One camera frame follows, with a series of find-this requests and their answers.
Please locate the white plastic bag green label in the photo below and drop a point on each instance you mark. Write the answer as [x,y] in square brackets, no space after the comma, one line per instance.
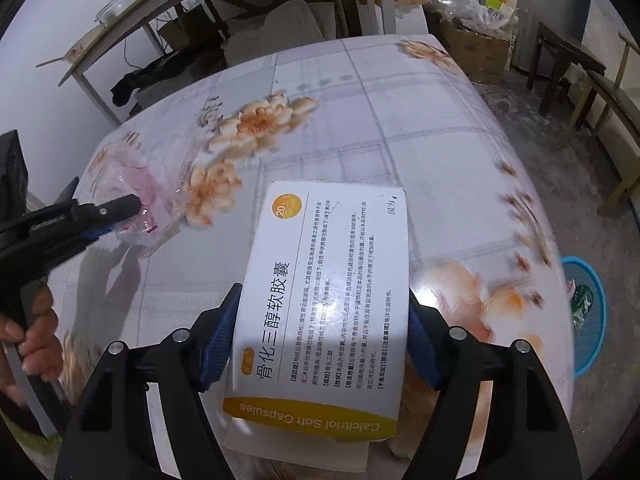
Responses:
[500,2]

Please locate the glass bowl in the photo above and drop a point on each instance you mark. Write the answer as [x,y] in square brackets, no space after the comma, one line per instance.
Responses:
[120,7]

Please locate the dark wooden stool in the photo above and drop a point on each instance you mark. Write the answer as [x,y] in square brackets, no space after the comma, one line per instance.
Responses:
[565,42]

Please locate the floral tablecloth table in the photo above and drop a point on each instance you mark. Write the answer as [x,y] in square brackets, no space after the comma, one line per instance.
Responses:
[375,135]

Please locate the wooden chair black seat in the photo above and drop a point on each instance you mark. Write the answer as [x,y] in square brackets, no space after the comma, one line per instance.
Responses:
[615,95]

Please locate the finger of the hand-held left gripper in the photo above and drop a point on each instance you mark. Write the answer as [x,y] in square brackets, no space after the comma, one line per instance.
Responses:
[92,235]
[105,209]

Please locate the white medicine box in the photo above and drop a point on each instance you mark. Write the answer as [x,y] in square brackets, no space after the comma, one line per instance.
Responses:
[320,285]

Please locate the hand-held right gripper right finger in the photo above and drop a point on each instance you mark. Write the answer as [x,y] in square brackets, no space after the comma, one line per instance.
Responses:
[425,355]

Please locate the wooden chopsticks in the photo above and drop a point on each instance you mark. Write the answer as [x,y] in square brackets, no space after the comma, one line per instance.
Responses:
[50,61]

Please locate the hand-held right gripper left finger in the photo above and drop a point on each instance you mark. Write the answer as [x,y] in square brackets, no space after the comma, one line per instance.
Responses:
[220,340]

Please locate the clear plastic bag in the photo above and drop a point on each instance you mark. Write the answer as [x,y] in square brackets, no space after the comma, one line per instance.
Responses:
[145,185]

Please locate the floral ceramic dish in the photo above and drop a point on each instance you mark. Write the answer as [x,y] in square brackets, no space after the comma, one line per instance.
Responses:
[82,50]

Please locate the black clothing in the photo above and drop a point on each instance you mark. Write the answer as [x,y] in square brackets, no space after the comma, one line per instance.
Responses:
[145,80]

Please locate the small brown cardboard box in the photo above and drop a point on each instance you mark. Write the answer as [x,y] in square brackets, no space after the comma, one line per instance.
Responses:
[185,30]

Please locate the blue plastic basket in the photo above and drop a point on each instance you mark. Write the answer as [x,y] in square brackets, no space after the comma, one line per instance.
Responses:
[595,340]

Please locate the large brown cardboard box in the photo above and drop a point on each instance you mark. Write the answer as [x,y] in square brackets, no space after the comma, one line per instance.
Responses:
[480,55]

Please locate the person's left hand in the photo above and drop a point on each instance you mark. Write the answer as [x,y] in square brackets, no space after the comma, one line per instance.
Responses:
[35,335]

